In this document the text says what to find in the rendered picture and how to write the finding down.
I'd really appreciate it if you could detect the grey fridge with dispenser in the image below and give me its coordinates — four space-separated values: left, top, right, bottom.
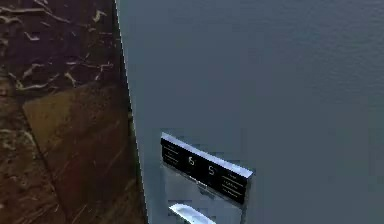
114 0 384 224

